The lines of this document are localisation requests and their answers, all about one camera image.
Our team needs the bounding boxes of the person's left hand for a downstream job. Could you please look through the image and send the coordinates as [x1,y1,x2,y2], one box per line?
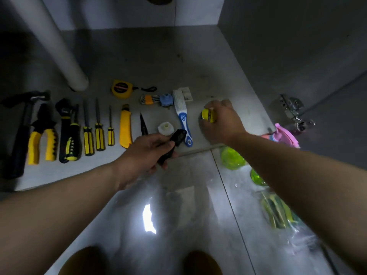
[113,133,179,191]

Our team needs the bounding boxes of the person's right hand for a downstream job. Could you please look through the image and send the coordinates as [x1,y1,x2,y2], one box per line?
[199,99,248,147]

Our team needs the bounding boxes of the yellow tape roll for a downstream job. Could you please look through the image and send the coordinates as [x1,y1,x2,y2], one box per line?
[201,108,216,124]

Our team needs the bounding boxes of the black handheld tool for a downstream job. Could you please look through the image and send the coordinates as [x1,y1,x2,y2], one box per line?
[157,129,188,166]

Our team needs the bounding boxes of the person's left forearm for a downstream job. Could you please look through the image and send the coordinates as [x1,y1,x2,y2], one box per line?
[0,163,122,275]

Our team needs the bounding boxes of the person's right forearm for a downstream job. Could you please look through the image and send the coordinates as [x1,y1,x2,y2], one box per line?
[229,132,367,273]

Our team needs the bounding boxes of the white thread seal tape roll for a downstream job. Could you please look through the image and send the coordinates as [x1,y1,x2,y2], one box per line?
[157,121,175,137]

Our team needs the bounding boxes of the yellow utility knife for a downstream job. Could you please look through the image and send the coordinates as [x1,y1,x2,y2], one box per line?
[119,104,133,149]

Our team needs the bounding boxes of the large green translucent object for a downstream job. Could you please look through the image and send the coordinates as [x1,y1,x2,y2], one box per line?
[220,146,247,171]

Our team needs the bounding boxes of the hex key set blue holder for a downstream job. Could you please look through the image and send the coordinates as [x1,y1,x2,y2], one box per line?
[159,93,174,108]

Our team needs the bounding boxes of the hex key set orange holder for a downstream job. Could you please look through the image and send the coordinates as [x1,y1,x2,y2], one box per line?
[139,93,161,105]

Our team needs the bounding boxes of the small yellow striped screwdriver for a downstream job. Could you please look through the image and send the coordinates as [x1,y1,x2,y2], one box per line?
[107,105,115,146]

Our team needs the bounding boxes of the yellow tape measure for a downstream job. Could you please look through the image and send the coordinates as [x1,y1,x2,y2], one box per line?
[111,79,158,100]

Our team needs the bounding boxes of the small green translucent object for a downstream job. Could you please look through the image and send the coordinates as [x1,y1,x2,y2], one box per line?
[250,168,268,187]

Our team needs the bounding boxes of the pink plastic object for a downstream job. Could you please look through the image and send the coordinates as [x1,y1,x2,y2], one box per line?
[260,123,300,149]

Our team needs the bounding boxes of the thick black yellow screwdriver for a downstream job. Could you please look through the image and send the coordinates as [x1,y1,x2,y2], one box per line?
[65,104,82,162]

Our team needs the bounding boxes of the metal cabinet hinge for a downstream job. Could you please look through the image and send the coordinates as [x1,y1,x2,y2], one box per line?
[279,94,316,133]

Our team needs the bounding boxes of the black adjustable wrench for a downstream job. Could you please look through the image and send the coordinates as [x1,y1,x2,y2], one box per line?
[55,98,72,164]

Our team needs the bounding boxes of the clear bag with green items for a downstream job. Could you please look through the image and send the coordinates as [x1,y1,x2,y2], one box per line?
[253,188,319,250]

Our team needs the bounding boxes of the person's right brown shoe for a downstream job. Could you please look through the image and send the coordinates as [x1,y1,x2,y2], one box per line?
[183,250,223,275]

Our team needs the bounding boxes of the person's brown shoe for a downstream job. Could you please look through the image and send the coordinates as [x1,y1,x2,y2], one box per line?
[58,246,107,275]
[183,250,223,275]

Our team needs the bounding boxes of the black hammer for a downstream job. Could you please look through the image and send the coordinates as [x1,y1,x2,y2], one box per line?
[1,91,51,180]

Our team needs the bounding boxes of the white plastic pipe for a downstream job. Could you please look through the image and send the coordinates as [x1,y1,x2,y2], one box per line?
[6,0,89,92]

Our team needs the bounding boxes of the person's left brown shoe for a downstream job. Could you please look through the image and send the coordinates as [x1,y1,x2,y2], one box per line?
[58,246,107,275]

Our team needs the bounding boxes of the white blue handled brush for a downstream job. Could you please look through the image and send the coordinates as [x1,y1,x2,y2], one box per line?
[172,89,193,148]

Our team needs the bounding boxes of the long yellow striped handle screwdriver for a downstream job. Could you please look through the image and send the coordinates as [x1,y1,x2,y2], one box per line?
[94,97,106,152]

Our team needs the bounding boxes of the long yellow striped handle file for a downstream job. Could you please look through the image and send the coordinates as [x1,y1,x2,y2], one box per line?
[82,99,95,157]

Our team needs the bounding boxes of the yellow handled pliers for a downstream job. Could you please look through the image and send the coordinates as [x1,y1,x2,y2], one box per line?
[28,103,58,166]

